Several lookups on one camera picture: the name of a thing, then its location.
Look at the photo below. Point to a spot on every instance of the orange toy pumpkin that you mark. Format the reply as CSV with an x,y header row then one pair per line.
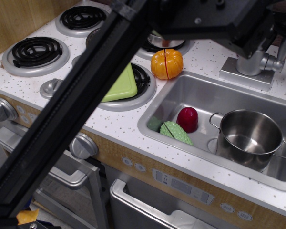
x,y
167,64

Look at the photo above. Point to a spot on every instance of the silver front panel knob left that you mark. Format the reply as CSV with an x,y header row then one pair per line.
x,y
7,111

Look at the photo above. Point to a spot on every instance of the silver panel knob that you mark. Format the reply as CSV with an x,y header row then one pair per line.
x,y
83,147
7,111

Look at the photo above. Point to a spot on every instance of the steel pot lid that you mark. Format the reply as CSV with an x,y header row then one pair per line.
x,y
92,40

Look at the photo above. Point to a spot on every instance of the red toy fruit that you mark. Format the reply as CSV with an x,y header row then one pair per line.
x,y
187,119

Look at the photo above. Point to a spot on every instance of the green plastic cutting board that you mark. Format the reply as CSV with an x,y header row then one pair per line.
x,y
124,87

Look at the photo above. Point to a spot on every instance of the silver toy faucet with lever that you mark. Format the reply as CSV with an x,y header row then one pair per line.
x,y
256,72

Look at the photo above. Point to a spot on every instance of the silver sink basin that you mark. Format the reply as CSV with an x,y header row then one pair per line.
x,y
212,99

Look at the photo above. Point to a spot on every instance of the silver front panel knob right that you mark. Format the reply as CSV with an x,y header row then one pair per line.
x,y
83,147

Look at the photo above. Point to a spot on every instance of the large steel pot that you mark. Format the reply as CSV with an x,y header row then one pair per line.
x,y
249,138

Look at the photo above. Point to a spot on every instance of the silver countertop knob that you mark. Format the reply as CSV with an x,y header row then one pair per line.
x,y
75,60
49,88

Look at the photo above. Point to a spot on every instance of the front left stove burner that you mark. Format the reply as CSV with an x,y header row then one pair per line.
x,y
36,56

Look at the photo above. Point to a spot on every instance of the front right stove burner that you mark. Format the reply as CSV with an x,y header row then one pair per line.
x,y
146,86

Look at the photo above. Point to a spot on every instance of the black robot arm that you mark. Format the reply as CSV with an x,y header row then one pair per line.
x,y
239,25

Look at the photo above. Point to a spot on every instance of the green toy bitter gourd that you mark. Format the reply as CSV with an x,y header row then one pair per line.
x,y
173,130

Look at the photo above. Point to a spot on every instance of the yellow cloth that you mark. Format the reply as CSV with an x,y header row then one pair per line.
x,y
27,216

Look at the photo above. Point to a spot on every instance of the silver oven door handle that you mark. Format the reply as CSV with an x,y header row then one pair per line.
x,y
69,171

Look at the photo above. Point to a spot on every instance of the silver countertop knob middle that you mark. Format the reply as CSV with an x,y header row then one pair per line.
x,y
75,60

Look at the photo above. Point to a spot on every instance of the silver dishwasher door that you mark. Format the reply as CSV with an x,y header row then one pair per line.
x,y
136,205

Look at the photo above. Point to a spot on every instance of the silver countertop knob front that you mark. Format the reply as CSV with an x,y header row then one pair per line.
x,y
49,88

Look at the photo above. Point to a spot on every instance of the back left stove burner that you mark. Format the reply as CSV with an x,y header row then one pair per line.
x,y
80,21

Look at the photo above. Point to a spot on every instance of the small steel saucepan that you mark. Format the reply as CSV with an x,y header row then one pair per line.
x,y
160,42

